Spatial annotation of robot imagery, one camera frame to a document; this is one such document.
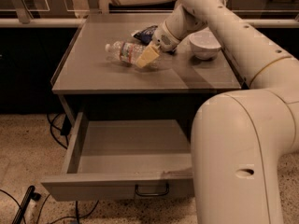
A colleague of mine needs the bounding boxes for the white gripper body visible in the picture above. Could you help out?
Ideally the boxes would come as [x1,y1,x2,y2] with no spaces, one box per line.
[152,19,181,52]

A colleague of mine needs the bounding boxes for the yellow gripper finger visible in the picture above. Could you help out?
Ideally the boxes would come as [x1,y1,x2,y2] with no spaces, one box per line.
[135,43,160,68]

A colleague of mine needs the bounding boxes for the clear plastic water bottle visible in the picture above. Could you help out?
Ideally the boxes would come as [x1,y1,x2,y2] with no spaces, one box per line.
[105,41,146,67]

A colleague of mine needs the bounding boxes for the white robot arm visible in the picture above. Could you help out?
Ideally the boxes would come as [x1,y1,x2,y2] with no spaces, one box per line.
[151,0,299,224]

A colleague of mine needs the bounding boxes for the grey cabinet counter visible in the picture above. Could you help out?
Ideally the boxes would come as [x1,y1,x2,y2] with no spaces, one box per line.
[50,12,245,128]

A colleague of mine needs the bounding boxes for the open grey top drawer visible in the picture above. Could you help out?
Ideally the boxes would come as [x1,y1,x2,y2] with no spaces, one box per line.
[41,112,194,201]

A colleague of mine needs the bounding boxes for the blue chip bag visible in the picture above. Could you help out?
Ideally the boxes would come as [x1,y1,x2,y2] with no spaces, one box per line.
[132,25,158,45]

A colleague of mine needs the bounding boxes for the white ceramic bowl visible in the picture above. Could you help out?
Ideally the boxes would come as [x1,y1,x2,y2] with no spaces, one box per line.
[189,29,221,60]

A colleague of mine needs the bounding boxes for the black power strip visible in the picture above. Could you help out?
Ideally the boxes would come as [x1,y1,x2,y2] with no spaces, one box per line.
[12,186,41,224]

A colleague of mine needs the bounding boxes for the black floor cables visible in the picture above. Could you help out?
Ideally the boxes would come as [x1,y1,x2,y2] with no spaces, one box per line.
[46,112,70,150]

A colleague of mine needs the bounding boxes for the black metal drawer handle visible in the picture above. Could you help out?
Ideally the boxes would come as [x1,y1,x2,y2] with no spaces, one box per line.
[135,184,170,198]

